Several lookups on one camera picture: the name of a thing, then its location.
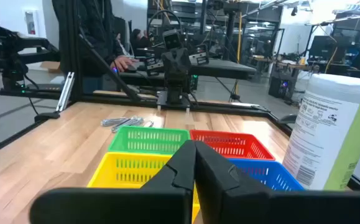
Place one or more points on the cardboard box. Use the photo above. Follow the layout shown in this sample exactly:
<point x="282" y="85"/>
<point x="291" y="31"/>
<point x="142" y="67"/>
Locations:
<point x="50" y="66"/>

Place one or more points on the fire extinguisher cabinet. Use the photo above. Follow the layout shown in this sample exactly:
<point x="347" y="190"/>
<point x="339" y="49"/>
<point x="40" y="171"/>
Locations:
<point x="30" y="23"/>

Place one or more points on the green plastic basket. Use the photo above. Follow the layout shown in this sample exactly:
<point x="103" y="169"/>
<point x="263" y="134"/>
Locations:
<point x="148" y="140"/>

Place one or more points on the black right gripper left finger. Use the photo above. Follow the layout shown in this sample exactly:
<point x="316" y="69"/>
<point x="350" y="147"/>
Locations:
<point x="179" y="174"/>

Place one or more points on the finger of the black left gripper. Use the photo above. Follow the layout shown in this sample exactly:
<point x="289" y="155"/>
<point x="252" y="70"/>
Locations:
<point x="169" y="65"/>
<point x="183" y="65"/>

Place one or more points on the blue plastic basket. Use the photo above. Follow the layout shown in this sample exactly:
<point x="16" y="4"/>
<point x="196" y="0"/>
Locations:
<point x="273" y="177"/>

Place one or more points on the black computer monitor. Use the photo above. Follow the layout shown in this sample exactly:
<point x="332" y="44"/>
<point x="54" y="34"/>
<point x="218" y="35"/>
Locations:
<point x="322" y="46"/>

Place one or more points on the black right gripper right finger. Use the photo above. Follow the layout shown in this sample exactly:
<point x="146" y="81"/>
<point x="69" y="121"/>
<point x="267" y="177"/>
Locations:
<point x="217" y="180"/>

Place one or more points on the silver aluminium rail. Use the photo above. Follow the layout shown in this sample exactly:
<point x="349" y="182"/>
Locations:
<point x="65" y="91"/>

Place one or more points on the red plastic basket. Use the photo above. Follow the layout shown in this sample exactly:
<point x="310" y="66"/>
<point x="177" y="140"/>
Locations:
<point x="229" y="144"/>

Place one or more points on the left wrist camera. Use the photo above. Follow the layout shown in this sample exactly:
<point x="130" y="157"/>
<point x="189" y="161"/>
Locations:
<point x="172" y="40"/>

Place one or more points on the yellow plastic basket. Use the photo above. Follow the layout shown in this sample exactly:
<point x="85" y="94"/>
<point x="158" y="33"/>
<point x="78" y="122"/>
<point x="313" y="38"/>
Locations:
<point x="120" y="169"/>

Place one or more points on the black computer tower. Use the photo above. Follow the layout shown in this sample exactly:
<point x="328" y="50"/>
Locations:
<point x="280" y="87"/>

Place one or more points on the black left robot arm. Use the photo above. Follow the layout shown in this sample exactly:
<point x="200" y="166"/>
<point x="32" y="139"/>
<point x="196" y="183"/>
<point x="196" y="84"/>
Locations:
<point x="176" y="95"/>

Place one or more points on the white wipes canister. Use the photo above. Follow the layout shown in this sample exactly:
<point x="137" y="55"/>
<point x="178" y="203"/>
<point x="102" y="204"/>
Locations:
<point x="325" y="133"/>

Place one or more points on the person's hand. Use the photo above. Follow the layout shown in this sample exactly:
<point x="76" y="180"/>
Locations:
<point x="124" y="63"/>

